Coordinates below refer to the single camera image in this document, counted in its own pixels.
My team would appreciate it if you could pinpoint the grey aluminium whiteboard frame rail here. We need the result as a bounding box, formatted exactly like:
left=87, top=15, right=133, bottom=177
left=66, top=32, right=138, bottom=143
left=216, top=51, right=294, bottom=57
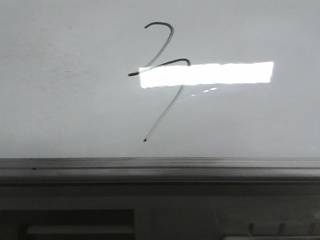
left=0, top=157, right=320, bottom=184

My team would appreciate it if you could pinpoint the white whiteboard surface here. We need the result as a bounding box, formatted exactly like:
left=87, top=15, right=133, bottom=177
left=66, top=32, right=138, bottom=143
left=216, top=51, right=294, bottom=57
left=0, top=0, right=320, bottom=158

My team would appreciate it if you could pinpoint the grey equipment below whiteboard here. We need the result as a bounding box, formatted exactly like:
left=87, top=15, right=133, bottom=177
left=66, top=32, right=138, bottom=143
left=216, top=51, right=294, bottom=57
left=0, top=183, right=320, bottom=240

